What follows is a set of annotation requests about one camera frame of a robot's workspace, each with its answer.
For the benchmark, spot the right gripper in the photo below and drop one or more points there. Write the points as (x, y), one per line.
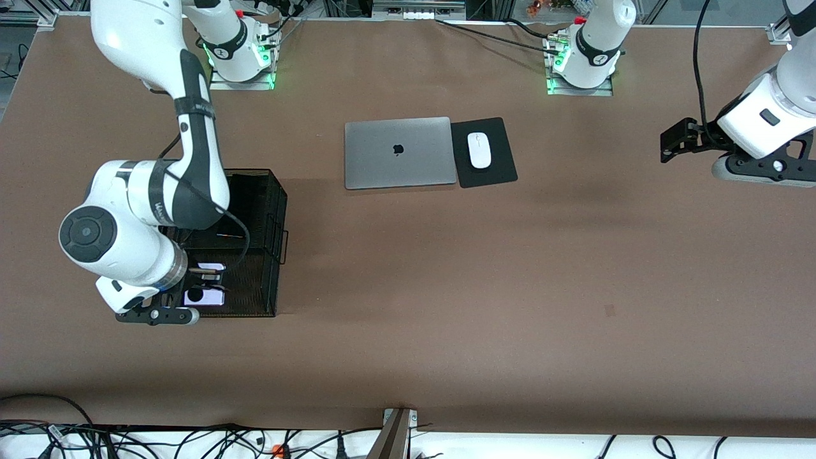
(194, 285)

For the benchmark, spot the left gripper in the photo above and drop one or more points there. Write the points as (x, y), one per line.
(709, 136)

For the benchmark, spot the lilac flip phone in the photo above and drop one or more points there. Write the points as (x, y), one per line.
(213, 298)

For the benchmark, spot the tall black slab phone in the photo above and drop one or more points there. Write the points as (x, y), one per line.
(248, 204)

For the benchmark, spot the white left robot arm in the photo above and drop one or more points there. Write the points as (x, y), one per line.
(596, 44)

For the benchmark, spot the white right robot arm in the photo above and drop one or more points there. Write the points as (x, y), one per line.
(127, 38)

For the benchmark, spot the black mouse pad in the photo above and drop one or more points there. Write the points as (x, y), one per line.
(497, 166)

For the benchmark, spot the grey closed laptop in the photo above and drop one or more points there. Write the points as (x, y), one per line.
(382, 159)

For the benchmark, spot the white computer mouse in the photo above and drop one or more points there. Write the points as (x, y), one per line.
(479, 153)

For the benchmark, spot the white power strip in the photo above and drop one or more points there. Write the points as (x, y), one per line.
(417, 13)

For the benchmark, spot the aluminium frame corner bracket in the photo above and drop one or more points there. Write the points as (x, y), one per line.
(779, 33)

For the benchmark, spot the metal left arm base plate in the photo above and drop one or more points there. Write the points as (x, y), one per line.
(561, 91)

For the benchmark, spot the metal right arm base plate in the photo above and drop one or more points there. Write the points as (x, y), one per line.
(255, 87)

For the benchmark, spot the aluminium camera mount post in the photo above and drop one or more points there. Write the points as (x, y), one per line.
(392, 440)

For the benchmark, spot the aluminium frame rail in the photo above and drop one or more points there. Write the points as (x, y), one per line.
(25, 16)

